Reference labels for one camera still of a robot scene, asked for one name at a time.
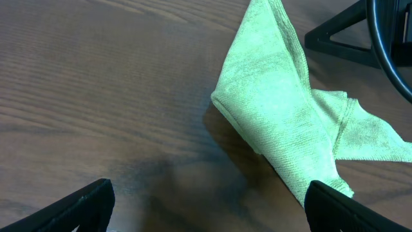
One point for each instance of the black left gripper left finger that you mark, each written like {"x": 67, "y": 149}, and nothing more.
{"x": 88, "y": 209}

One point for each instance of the light green microfiber cloth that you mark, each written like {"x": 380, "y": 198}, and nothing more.
{"x": 264, "y": 92}

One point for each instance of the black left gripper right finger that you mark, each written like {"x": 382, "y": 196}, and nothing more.
{"x": 328, "y": 210}

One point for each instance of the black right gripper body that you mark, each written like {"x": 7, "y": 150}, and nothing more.
{"x": 400, "y": 32}

